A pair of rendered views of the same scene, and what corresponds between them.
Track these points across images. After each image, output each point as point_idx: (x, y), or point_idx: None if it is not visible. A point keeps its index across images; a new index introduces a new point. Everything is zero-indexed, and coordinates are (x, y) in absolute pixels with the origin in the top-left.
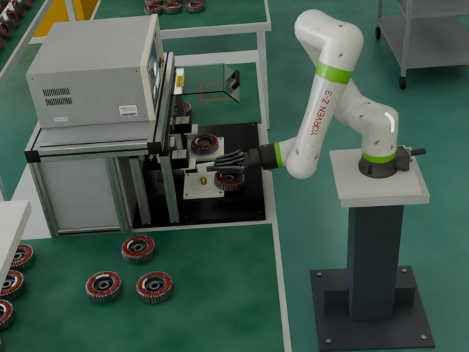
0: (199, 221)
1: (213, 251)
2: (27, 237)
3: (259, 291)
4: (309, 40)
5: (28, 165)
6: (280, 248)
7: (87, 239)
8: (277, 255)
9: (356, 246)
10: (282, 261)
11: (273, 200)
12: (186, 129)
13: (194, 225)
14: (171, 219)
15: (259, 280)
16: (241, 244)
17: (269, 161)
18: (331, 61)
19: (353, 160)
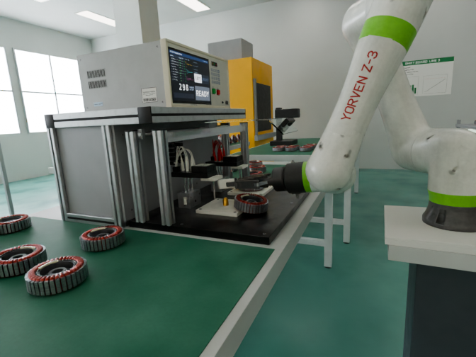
0: (192, 229)
1: (176, 260)
2: (49, 217)
3: (180, 327)
4: (356, 20)
5: (47, 130)
6: (265, 277)
7: (82, 226)
8: (254, 284)
9: (414, 340)
10: (328, 348)
11: (292, 231)
12: (233, 162)
13: (185, 234)
14: (162, 220)
15: (196, 309)
16: (217, 261)
17: (292, 178)
18: (380, 8)
19: (415, 214)
